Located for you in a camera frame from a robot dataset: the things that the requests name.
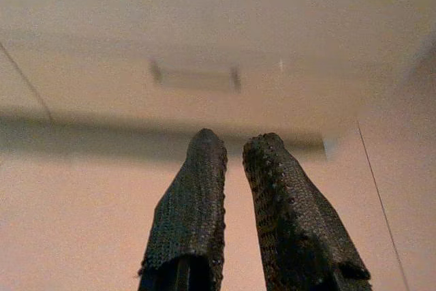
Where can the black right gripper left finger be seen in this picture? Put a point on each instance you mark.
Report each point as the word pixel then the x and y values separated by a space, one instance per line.
pixel 190 219

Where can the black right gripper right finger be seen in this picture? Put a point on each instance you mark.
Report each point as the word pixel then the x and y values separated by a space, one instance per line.
pixel 296 229

